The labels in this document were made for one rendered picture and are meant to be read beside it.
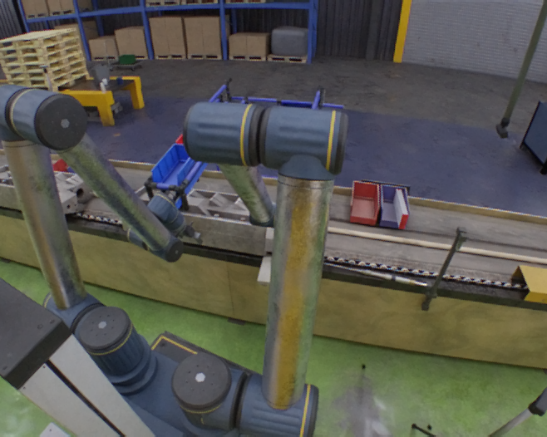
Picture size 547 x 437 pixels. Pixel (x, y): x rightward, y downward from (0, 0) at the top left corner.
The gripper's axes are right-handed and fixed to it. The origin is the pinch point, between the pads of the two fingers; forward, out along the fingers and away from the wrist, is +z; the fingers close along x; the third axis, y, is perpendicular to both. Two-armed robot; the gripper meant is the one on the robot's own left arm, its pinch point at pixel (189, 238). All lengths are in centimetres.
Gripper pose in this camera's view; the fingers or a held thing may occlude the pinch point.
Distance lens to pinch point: 185.9
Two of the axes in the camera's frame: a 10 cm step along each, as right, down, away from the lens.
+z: 2.1, 4.9, 8.5
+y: 3.6, -8.4, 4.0
